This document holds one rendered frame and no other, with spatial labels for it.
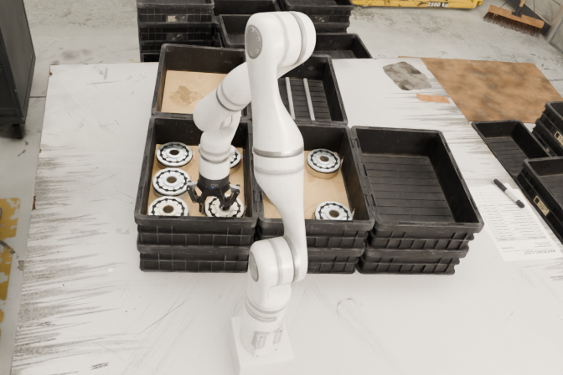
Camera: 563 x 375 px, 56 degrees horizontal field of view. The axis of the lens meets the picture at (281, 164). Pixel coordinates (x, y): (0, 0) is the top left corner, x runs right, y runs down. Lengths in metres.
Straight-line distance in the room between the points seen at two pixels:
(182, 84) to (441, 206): 0.95
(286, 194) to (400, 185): 0.75
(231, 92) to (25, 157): 1.98
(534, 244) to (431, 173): 0.40
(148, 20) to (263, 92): 2.10
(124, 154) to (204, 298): 0.61
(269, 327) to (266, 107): 0.49
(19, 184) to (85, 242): 1.25
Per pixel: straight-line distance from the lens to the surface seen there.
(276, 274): 1.00
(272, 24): 0.87
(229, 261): 1.42
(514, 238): 1.84
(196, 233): 1.34
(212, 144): 1.19
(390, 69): 2.40
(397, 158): 1.73
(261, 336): 1.17
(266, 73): 0.87
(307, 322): 1.42
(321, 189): 1.54
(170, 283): 1.46
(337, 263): 1.47
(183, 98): 1.81
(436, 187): 1.68
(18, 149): 2.96
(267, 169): 0.92
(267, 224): 1.30
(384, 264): 1.51
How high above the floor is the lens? 1.91
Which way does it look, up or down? 43 degrees down
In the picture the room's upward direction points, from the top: 10 degrees clockwise
